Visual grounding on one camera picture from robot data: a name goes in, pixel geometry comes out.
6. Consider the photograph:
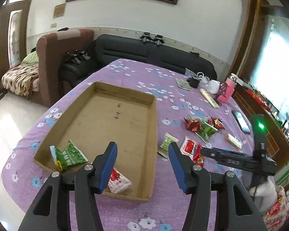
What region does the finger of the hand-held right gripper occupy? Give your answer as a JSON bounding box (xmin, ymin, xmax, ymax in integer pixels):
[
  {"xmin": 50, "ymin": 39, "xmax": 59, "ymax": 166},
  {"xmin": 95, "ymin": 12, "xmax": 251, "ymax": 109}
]
[{"xmin": 200, "ymin": 147, "xmax": 256, "ymax": 160}]

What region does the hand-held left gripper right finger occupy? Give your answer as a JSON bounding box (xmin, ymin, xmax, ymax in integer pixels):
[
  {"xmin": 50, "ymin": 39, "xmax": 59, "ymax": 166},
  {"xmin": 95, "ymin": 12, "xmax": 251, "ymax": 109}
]
[{"xmin": 168, "ymin": 141, "xmax": 268, "ymax": 231}]

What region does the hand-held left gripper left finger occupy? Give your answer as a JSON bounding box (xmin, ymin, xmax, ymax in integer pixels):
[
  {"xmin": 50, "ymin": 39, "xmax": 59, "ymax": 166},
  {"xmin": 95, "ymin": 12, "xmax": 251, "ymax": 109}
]
[{"xmin": 18, "ymin": 141, "xmax": 118, "ymax": 231}]

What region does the beige snack packet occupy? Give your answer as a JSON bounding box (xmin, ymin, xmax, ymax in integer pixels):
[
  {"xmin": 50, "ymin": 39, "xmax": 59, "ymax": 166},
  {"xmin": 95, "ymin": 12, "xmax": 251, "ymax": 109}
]
[{"xmin": 226, "ymin": 133, "xmax": 243, "ymax": 149}]

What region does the red and white snack packet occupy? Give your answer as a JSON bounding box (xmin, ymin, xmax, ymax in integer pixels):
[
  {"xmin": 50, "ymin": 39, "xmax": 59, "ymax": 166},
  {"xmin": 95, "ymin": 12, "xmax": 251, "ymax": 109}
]
[
  {"xmin": 180, "ymin": 136, "xmax": 197, "ymax": 160},
  {"xmin": 108, "ymin": 167, "xmax": 132, "ymax": 194}
]

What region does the red snack packet black label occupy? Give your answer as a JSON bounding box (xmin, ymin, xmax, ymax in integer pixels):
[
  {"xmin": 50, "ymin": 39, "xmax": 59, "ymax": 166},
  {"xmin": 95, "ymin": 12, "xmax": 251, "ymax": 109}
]
[{"xmin": 192, "ymin": 144, "xmax": 205, "ymax": 167}]

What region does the green and white snack packet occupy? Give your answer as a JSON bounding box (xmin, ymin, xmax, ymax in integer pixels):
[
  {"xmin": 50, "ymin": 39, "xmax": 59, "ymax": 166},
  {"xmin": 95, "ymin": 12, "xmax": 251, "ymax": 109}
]
[{"xmin": 195, "ymin": 121, "xmax": 218, "ymax": 143}]

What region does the light green snack packet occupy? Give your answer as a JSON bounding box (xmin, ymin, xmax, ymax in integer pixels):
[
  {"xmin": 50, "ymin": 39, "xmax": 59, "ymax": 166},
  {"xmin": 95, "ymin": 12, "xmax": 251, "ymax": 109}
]
[{"xmin": 157, "ymin": 133, "xmax": 179, "ymax": 159}]

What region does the red snack packet yellow label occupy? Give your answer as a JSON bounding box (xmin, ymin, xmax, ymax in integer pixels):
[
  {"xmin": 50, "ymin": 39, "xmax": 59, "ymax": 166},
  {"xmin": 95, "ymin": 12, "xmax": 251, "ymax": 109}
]
[{"xmin": 211, "ymin": 117, "xmax": 225, "ymax": 130}]

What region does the dark green snack packet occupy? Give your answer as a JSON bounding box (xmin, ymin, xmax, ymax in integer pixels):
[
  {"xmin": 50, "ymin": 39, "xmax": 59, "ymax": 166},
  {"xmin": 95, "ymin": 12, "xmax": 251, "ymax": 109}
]
[{"xmin": 49, "ymin": 140, "xmax": 89, "ymax": 172}]

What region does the red foil snack packet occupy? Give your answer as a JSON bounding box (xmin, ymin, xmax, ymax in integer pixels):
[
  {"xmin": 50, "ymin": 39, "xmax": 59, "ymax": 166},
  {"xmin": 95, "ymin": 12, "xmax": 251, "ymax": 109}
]
[{"xmin": 184, "ymin": 115, "xmax": 201, "ymax": 132}]

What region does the shallow cardboard box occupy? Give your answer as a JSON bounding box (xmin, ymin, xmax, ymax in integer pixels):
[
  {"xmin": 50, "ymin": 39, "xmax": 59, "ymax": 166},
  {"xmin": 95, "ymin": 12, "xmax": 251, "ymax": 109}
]
[{"xmin": 33, "ymin": 81, "xmax": 158, "ymax": 202}]

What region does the person's right forearm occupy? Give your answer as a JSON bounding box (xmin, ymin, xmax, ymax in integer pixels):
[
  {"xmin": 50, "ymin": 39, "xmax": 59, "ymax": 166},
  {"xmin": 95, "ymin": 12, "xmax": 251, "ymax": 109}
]
[{"xmin": 262, "ymin": 185, "xmax": 289, "ymax": 229}]

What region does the person's right hand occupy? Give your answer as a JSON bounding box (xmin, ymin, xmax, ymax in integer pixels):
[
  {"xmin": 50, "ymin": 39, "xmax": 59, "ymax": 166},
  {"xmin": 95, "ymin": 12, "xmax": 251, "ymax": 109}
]
[{"xmin": 249, "ymin": 174, "xmax": 278, "ymax": 213}]

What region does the black smartphone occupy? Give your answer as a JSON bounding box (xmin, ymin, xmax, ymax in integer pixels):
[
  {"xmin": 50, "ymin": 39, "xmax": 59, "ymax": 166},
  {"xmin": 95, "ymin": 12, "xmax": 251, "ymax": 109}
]
[{"xmin": 231, "ymin": 110, "xmax": 251, "ymax": 134}]

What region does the wooden sideboard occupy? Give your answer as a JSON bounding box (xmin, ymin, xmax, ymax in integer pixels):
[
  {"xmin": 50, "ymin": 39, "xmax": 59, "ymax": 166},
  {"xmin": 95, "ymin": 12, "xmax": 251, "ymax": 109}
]
[{"xmin": 232, "ymin": 82, "xmax": 289, "ymax": 174}]

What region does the long beige box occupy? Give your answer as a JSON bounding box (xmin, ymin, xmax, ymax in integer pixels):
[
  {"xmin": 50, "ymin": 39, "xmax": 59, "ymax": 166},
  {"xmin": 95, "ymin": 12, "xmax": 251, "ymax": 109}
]
[{"xmin": 199, "ymin": 88, "xmax": 219, "ymax": 108}]

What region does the pink water bottle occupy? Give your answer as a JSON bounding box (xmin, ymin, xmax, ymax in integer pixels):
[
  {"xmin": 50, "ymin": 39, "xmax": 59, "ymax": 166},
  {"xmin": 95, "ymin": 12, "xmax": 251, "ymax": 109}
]
[{"xmin": 217, "ymin": 73, "xmax": 239, "ymax": 103}]

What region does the white round container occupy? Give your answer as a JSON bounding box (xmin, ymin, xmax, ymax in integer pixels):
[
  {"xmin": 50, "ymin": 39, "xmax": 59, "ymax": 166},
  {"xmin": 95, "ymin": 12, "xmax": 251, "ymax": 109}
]
[{"xmin": 207, "ymin": 79, "xmax": 221, "ymax": 94}]

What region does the black pouch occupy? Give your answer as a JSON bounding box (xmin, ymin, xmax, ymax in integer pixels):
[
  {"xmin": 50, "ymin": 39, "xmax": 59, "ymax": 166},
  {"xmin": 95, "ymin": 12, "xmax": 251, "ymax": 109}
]
[{"xmin": 187, "ymin": 76, "xmax": 201, "ymax": 89}]

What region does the green notebook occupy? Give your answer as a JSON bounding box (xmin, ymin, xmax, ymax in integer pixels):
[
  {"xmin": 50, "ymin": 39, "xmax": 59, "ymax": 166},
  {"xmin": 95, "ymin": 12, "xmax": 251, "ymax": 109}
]
[{"xmin": 176, "ymin": 78, "xmax": 193, "ymax": 92}]

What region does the clear plastic bag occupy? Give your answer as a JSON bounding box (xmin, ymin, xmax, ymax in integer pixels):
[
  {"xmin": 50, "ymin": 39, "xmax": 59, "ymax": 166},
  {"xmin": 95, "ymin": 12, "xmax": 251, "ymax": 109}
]
[{"xmin": 184, "ymin": 68, "xmax": 210, "ymax": 87}]

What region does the purple floral tablecloth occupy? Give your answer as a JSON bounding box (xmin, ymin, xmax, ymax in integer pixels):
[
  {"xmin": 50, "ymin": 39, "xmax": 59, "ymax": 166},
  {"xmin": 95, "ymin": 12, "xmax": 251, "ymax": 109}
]
[{"xmin": 1, "ymin": 58, "xmax": 256, "ymax": 231}]

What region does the pile of black devices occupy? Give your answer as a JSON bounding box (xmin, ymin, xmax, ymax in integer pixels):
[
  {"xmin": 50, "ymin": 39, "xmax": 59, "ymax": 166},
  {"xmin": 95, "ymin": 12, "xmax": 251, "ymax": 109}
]
[{"xmin": 63, "ymin": 49, "xmax": 91, "ymax": 64}]

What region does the brown armchair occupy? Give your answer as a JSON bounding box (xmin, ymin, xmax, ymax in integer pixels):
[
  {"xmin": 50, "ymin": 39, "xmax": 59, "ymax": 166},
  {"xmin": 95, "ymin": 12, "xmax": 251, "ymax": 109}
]
[{"xmin": 28, "ymin": 28, "xmax": 95, "ymax": 107}]

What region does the black leather sofa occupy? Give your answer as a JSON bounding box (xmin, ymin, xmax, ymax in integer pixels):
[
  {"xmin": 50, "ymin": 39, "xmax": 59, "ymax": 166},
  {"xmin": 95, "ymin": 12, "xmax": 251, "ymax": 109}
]
[{"xmin": 59, "ymin": 34, "xmax": 218, "ymax": 88}]

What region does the leopard print blanket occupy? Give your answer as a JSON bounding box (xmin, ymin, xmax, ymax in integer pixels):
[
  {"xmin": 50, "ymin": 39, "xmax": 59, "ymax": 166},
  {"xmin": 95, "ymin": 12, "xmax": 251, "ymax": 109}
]
[{"xmin": 0, "ymin": 63, "xmax": 40, "ymax": 97}]

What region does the green pillow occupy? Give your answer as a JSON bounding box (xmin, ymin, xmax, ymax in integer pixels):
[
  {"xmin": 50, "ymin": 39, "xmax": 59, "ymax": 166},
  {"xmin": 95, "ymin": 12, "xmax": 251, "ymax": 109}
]
[{"xmin": 22, "ymin": 52, "xmax": 39, "ymax": 64}]

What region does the wooden glazed door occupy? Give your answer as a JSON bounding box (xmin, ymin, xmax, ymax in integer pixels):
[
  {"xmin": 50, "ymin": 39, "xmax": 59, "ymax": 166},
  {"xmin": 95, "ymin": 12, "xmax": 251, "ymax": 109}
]
[{"xmin": 0, "ymin": 0, "xmax": 36, "ymax": 101}]

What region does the wooden wall plaque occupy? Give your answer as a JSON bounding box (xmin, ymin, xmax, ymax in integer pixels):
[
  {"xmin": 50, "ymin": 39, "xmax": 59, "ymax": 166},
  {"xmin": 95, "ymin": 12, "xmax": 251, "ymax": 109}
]
[{"xmin": 53, "ymin": 3, "xmax": 66, "ymax": 19}]

